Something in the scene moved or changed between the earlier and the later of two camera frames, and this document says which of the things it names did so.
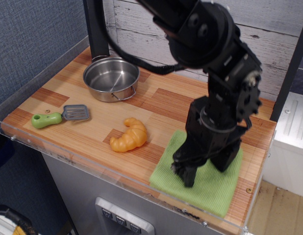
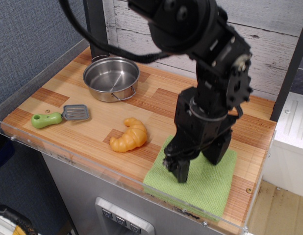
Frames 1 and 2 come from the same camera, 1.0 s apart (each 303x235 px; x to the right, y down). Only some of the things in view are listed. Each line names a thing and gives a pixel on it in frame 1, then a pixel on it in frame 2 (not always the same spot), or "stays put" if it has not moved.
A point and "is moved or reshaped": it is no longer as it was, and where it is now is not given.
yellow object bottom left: [18, 230] stays put
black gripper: [208, 126] to [198, 125]
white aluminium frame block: [287, 166] stays put
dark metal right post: [302, 46] stays put
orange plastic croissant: [134, 137] stays put
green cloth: [213, 190] is moved or reshaped
